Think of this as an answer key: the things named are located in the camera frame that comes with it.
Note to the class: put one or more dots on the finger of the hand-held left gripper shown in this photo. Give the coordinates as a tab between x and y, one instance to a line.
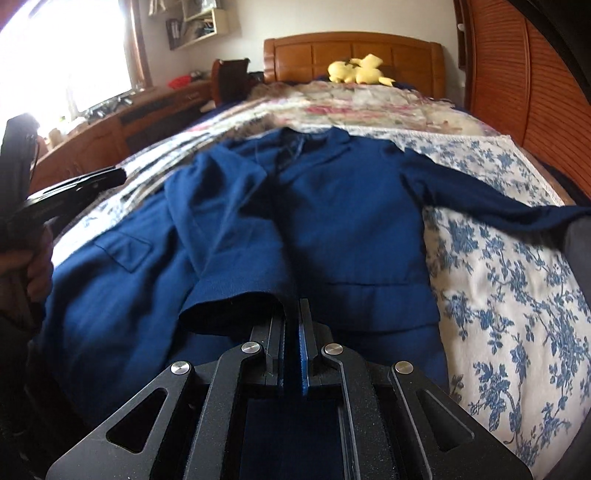
78	184

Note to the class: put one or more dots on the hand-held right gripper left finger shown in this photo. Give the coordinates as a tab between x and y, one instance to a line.
272	355

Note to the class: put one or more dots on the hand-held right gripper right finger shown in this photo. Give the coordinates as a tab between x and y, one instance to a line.
304	350

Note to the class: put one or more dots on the navy blue suit jacket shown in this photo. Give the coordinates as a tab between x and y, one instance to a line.
286	221

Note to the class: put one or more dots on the person's left hand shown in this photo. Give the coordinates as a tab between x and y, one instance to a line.
40	270

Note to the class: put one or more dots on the wooden desk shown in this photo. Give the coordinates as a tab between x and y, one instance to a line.
106	131

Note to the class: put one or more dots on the bright window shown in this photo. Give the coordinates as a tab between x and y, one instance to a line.
69	50

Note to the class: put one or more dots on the red item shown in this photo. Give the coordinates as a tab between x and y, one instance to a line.
178	82

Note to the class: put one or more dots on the dark wooden chair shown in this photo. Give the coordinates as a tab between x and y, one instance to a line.
231	78

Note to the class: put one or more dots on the blue floral white bedsheet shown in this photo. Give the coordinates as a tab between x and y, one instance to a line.
489	277

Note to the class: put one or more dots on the pink floral quilt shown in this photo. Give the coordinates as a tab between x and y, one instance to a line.
360	108

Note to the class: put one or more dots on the yellow plush toy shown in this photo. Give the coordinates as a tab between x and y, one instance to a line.
362	69

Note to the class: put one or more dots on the person's grey trouser leg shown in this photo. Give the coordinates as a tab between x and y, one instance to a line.
579	244

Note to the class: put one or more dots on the wooden bed headboard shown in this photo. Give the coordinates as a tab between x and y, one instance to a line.
351	53

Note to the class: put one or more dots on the wooden louvered wardrobe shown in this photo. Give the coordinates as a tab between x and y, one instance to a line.
521	78

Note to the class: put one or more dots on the white wall shelf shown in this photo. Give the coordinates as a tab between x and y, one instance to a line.
203	21

